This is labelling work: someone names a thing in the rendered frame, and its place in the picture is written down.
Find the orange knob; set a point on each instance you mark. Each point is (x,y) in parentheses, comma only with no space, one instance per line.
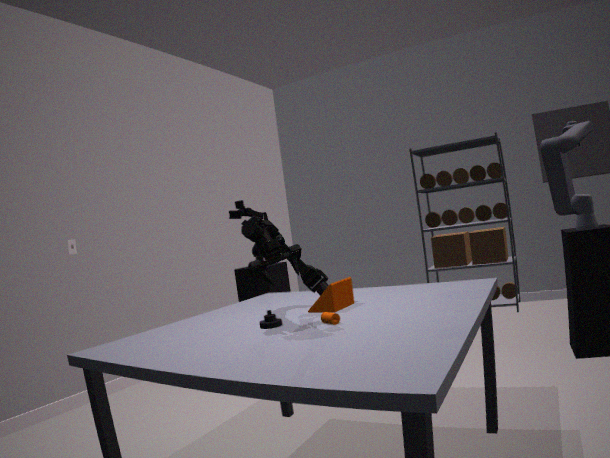
(331,318)

